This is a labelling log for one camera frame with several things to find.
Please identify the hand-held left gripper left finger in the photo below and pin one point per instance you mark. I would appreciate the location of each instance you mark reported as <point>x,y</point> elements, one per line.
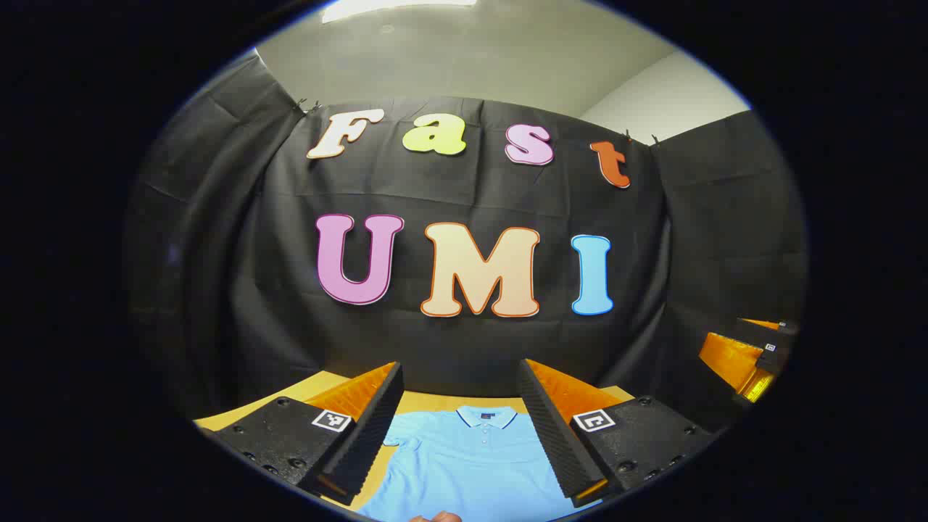
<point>370,435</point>

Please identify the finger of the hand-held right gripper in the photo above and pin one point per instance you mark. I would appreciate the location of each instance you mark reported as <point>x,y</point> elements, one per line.
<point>728,359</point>
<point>776,328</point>

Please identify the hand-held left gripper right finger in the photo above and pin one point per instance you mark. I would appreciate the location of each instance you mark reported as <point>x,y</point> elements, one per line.
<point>551,435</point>

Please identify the light blue T-shirt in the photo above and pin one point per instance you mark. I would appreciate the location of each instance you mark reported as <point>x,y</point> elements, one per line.
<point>471,471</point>

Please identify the black backdrop cloth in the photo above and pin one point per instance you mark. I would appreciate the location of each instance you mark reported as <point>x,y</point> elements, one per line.
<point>464,196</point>

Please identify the ceiling light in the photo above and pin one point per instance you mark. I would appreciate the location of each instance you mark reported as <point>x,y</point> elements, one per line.
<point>399,7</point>

